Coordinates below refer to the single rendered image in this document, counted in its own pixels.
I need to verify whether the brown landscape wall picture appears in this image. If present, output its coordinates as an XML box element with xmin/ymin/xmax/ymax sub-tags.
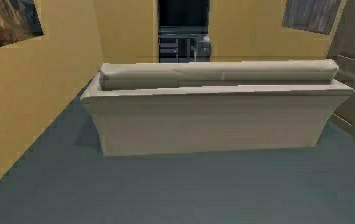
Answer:
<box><xmin>0</xmin><ymin>0</ymin><xmax>45</xmax><ymax>49</ymax></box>

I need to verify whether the dark kitchen cabinet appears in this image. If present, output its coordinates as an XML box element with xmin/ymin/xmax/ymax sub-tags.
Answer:
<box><xmin>158</xmin><ymin>25</ymin><xmax>213</xmax><ymax>64</ymax></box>

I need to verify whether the grey wall picture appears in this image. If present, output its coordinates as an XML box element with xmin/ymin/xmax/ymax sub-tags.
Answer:
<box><xmin>281</xmin><ymin>0</ymin><xmax>343</xmax><ymax>36</ymax></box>

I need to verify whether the brown room door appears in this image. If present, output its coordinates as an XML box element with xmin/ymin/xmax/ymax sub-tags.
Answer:
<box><xmin>326</xmin><ymin>0</ymin><xmax>355</xmax><ymax>140</ymax></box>

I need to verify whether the beige sofa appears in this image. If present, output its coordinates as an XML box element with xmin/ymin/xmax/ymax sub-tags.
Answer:
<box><xmin>79</xmin><ymin>58</ymin><xmax>355</xmax><ymax>158</ymax></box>

